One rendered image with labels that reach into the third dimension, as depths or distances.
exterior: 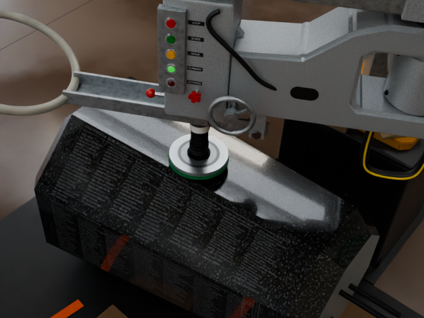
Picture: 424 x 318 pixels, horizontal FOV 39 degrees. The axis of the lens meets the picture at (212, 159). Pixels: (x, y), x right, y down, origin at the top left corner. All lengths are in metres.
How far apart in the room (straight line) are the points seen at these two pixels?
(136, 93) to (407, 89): 0.89
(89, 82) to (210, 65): 0.54
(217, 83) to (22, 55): 2.63
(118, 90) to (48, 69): 2.04
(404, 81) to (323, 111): 0.25
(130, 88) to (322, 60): 0.70
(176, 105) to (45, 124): 1.88
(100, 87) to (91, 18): 2.51
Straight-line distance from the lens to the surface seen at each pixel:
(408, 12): 1.65
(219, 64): 1.78
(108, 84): 2.13
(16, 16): 2.32
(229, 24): 1.70
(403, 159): 2.51
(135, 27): 4.50
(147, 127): 2.35
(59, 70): 4.12
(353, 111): 1.85
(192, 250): 2.13
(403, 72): 1.82
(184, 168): 2.10
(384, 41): 1.72
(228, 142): 2.29
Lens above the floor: 2.36
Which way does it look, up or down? 44 degrees down
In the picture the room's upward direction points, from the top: 3 degrees clockwise
